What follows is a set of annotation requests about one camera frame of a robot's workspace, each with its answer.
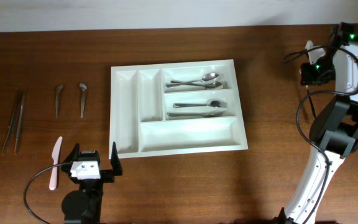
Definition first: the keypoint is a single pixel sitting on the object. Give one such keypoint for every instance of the white plastic cutlery tray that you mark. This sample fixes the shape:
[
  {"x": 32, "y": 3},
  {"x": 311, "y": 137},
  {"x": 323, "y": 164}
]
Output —
[{"x": 140, "y": 101}]

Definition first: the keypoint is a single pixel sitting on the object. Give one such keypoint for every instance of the steel spoon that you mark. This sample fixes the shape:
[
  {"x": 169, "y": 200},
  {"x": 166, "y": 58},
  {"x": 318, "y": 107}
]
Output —
[
  {"x": 206, "y": 79},
  {"x": 211, "y": 86}
]

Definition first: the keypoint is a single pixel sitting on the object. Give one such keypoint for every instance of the pink plastic knife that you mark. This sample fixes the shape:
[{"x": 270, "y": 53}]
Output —
[{"x": 55, "y": 156}]

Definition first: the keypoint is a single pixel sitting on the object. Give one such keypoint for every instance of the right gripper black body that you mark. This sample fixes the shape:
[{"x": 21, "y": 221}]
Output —
[{"x": 321, "y": 71}]

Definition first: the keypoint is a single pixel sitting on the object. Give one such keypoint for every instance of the small steel teaspoon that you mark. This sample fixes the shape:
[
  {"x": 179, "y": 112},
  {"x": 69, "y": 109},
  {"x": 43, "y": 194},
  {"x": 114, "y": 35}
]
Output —
[
  {"x": 58, "y": 90},
  {"x": 84, "y": 89}
]

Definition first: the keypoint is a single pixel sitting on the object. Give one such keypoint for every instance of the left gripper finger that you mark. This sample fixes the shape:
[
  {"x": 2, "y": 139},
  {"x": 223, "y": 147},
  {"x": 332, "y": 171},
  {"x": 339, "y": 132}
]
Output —
[
  {"x": 73, "y": 155},
  {"x": 115, "y": 162}
]

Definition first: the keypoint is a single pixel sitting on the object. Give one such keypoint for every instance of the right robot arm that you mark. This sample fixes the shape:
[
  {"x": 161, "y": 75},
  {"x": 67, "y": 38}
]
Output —
[{"x": 333, "y": 135}]

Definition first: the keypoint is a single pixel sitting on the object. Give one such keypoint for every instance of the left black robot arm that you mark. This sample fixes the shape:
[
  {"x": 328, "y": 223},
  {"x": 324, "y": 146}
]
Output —
[{"x": 84, "y": 205}]

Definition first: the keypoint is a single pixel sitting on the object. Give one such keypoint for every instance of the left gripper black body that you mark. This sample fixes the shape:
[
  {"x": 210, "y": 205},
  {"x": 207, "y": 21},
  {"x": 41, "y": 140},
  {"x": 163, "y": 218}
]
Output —
[{"x": 106, "y": 176}]

